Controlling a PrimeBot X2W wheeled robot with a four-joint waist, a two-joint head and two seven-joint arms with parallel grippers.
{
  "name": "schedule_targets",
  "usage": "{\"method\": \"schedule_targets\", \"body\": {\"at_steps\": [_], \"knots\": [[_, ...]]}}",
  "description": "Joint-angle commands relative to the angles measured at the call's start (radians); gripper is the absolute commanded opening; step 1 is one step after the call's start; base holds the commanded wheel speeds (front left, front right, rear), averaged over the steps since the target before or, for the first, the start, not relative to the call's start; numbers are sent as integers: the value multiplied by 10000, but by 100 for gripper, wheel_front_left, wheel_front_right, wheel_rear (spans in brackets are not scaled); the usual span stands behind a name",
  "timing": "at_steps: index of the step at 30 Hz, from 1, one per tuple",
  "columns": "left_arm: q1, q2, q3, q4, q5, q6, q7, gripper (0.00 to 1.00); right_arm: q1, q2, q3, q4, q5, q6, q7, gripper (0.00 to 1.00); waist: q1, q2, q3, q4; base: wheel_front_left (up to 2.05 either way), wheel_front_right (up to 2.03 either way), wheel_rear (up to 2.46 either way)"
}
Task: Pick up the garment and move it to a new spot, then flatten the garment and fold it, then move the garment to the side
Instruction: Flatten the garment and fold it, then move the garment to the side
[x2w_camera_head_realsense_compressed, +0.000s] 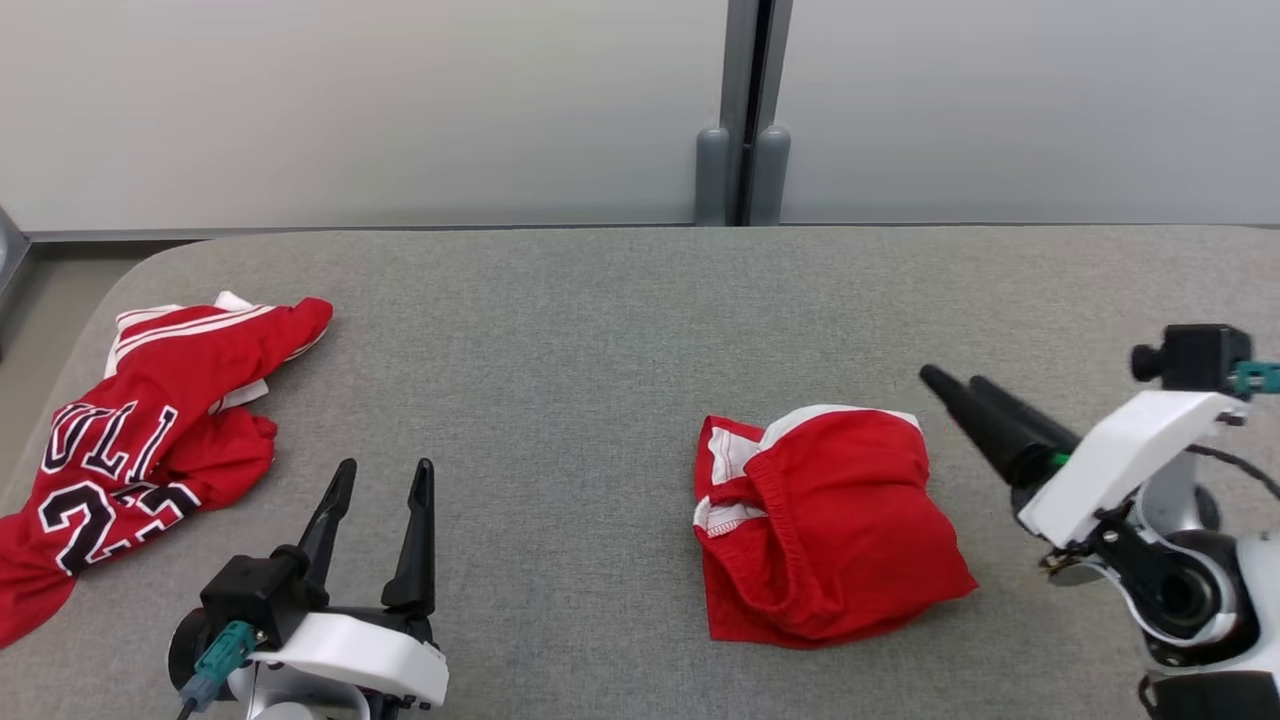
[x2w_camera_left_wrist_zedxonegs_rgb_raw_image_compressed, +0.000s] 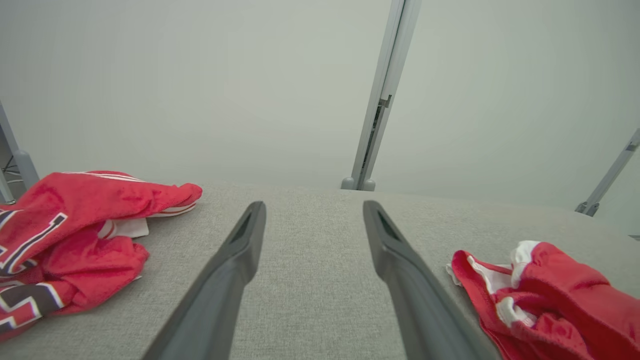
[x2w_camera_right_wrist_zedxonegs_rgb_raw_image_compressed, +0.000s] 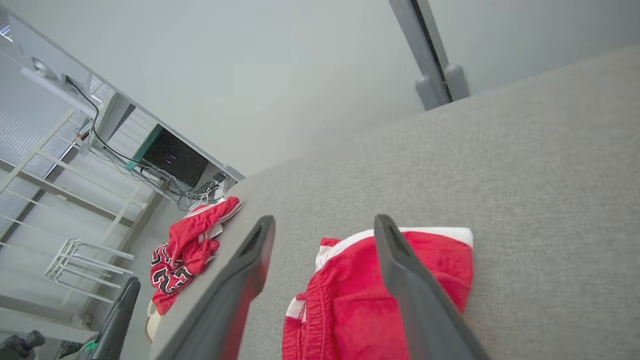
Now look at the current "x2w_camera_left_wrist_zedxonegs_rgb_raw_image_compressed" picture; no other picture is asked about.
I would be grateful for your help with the red shorts with white stripe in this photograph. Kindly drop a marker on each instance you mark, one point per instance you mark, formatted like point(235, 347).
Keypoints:
point(575, 300)

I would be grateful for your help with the grey cylindrical frame foot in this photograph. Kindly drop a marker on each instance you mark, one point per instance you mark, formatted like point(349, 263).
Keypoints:
point(368, 185)
point(348, 183)

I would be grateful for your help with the red basketball jersey number 23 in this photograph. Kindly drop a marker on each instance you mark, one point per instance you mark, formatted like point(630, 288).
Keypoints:
point(75, 200)

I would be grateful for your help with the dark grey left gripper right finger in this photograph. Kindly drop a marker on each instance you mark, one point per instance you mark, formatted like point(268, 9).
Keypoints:
point(415, 300)

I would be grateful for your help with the grey metal cart leg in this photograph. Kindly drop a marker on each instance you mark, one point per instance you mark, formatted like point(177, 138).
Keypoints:
point(25, 167)

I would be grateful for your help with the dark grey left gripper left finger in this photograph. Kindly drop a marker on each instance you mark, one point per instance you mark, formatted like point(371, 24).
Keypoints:
point(220, 290)

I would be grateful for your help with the grey slanted partition post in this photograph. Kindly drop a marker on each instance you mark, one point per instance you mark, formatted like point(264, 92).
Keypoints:
point(612, 172)

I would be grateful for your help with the grey vertical partition frame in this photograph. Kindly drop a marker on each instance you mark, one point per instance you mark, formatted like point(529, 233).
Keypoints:
point(387, 75)

